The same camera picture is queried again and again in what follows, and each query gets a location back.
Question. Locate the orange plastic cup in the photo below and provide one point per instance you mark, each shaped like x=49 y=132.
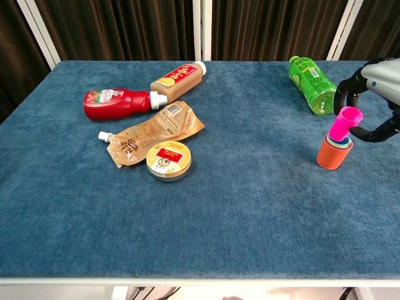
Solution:
x=331 y=157

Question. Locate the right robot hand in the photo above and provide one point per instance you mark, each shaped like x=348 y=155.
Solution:
x=384 y=78

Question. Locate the red ketchup bottle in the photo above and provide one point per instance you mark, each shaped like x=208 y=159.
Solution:
x=115 y=104

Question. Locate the dark brown curtain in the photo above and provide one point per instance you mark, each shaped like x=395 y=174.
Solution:
x=118 y=28
x=272 y=28
x=378 y=28
x=15 y=62

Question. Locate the pink plastic cup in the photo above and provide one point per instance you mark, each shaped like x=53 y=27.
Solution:
x=342 y=125

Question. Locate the brown drink bottle red label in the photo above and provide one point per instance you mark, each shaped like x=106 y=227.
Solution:
x=178 y=82

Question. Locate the green tea bottle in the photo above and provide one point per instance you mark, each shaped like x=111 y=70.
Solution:
x=312 y=84

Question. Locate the yellow plastic cup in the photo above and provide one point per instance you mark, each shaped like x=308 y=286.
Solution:
x=343 y=146

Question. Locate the blue table cloth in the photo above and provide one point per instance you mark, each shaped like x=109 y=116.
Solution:
x=187 y=225

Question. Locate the brown spout pouch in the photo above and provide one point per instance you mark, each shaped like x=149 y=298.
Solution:
x=156 y=128

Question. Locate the dark blue plastic cup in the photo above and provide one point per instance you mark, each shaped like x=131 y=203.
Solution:
x=326 y=138

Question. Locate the white frame post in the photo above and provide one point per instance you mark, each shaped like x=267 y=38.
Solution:
x=197 y=31
x=344 y=31
x=40 y=31

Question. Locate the round yellow tin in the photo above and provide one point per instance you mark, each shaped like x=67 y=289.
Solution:
x=168 y=159

